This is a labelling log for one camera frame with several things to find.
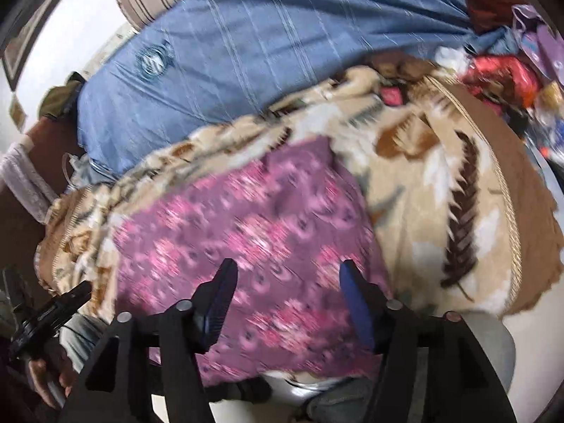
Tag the clear plastic bag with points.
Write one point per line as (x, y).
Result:
(548, 105)

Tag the brown headboard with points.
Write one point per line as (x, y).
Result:
(17, 238)

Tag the light grey cloth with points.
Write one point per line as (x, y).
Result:
(26, 180)

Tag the blue denim cloth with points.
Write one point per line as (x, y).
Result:
(498, 39)

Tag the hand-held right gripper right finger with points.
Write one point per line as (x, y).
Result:
(357, 306)

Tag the white crumpled paper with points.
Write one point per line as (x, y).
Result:
(451, 57)

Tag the dark framed wall picture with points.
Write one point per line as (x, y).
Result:
(26, 39)

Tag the red packet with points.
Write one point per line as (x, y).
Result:
(498, 75)

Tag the person's right leg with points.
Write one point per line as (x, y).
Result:
(339, 401)

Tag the purple floral top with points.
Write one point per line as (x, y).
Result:
(264, 229)

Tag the lavender printed cloth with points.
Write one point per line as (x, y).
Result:
(542, 39)

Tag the blue plaid quilt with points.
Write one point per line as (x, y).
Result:
(264, 44)

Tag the person's left leg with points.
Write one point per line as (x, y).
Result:
(83, 339)

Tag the black shoe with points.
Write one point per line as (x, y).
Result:
(246, 390)

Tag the leaf print blanket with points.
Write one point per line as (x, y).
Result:
(418, 194)

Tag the dark green cloth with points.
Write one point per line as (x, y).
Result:
(57, 97)

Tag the brown quilted bedspread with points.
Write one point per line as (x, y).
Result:
(520, 176)

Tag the person's leg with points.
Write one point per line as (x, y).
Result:
(83, 339)
(339, 401)

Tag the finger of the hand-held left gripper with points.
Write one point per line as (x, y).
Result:
(68, 299)

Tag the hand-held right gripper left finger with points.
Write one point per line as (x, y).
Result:
(216, 306)

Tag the person's left hand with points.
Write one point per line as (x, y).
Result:
(50, 379)

